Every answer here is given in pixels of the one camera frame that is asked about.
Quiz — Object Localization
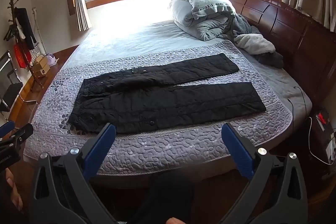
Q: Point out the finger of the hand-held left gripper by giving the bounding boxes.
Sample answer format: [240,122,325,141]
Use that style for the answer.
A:
[0,120,15,136]
[0,123,34,148]

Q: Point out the red bag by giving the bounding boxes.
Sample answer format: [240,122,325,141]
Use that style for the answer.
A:
[14,42,32,69]

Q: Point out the person's left hand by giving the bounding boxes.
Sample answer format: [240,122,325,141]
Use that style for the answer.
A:
[4,169,24,211]

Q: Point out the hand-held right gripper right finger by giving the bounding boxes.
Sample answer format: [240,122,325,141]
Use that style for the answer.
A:
[221,123,309,224]

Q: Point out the black cable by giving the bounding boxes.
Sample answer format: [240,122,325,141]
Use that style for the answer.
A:
[287,86,309,118]

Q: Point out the cardboard box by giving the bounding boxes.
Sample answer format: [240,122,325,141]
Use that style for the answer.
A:
[31,55,50,77]

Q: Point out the white cable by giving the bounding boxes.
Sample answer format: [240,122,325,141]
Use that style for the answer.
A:
[307,116,331,165]

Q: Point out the white charger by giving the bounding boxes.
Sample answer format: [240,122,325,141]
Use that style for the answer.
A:
[325,139,336,161]

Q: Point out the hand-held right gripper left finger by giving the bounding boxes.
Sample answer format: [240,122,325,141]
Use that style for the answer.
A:
[30,123,117,224]

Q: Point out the black quilted pants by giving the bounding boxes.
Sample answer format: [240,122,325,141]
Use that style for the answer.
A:
[68,53,267,134]

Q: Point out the power strip with red switch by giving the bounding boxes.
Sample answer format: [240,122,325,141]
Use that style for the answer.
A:
[315,111,330,125]

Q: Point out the dark wooden nightstand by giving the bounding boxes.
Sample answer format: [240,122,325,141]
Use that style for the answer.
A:
[306,109,336,180]

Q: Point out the grey quilted bedspread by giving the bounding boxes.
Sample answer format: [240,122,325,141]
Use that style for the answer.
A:
[23,40,293,183]

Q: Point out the black metal chair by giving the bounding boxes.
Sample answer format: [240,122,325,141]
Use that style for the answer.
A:
[0,51,37,122]

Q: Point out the person's leg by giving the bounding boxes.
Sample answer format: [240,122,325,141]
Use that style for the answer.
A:
[126,169,196,224]

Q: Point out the black hanging garment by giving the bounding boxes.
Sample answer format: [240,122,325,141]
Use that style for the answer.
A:
[14,7,37,50]

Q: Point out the grey bed sheet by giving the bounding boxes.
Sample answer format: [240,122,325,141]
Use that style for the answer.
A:
[54,20,313,135]

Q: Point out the wooden headboard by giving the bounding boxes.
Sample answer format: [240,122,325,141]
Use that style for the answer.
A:
[226,0,336,119]

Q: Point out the grey white fleece blanket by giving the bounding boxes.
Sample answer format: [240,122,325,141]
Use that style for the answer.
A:
[228,14,285,68]

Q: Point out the wooden coat rack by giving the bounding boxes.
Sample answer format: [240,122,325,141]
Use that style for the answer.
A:
[4,0,45,89]

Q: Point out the white drying rack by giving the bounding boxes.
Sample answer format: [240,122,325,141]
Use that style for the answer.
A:
[28,7,47,67]

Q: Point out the folded grey duvet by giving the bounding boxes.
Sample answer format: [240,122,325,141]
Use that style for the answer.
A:
[168,0,238,42]

